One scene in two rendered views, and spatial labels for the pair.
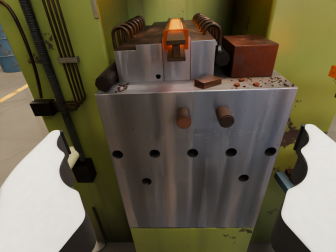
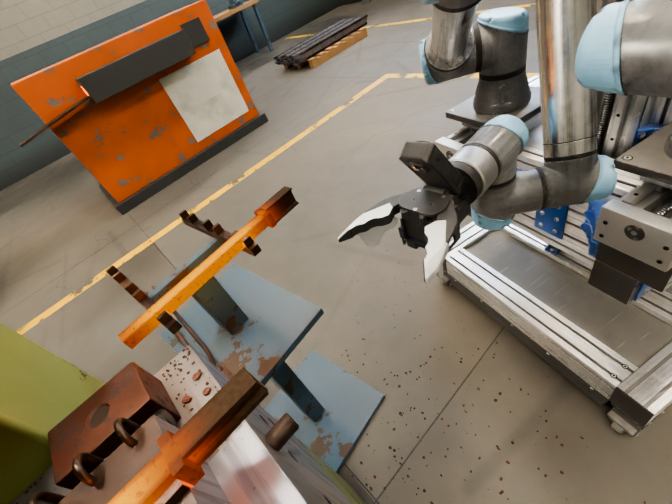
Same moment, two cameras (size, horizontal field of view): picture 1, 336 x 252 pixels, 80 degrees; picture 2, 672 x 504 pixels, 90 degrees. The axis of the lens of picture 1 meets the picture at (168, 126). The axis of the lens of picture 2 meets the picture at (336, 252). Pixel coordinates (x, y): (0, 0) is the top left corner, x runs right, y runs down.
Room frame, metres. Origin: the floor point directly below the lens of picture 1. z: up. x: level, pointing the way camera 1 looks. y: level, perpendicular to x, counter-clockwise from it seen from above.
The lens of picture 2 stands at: (0.31, 0.23, 1.30)
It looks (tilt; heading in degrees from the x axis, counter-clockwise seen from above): 41 degrees down; 238
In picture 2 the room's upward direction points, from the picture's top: 23 degrees counter-clockwise
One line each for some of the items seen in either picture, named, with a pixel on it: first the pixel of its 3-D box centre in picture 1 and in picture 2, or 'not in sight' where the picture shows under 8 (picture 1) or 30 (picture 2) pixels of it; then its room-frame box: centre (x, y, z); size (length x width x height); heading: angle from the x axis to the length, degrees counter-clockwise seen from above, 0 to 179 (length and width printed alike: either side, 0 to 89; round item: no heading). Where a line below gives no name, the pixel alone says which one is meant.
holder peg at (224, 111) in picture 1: (224, 116); not in sight; (0.33, -0.11, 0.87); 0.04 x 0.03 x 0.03; 177
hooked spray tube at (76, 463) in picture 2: (209, 36); (98, 471); (0.48, -0.10, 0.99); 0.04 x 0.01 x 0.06; 87
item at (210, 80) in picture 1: (207, 81); not in sight; (0.38, -0.08, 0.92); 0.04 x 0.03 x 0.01; 120
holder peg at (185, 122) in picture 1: (183, 117); (282, 431); (0.33, -0.03, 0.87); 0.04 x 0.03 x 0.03; 177
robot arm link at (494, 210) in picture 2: not in sight; (501, 196); (-0.20, 0.03, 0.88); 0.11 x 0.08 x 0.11; 126
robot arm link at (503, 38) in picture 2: not in sight; (499, 39); (-0.68, -0.18, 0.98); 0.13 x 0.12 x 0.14; 126
